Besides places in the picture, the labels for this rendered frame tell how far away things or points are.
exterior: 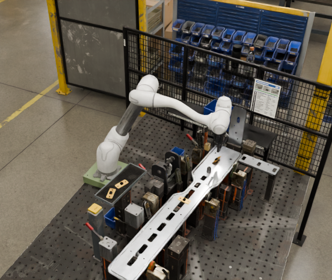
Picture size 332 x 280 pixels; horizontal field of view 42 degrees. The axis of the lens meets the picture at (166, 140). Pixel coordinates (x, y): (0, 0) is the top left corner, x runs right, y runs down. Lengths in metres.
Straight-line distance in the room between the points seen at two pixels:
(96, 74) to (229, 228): 3.02
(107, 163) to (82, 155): 1.57
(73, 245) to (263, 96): 1.77
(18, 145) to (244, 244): 2.99
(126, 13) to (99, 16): 0.36
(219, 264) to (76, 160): 2.37
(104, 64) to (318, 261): 3.22
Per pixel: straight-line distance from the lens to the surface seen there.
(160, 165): 2.87
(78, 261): 3.01
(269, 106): 3.45
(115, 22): 5.06
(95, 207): 2.66
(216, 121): 2.75
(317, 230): 4.31
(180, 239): 2.65
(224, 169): 3.17
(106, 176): 3.41
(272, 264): 3.05
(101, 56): 5.36
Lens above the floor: 3.07
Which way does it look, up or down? 38 degrees down
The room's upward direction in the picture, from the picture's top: 1 degrees clockwise
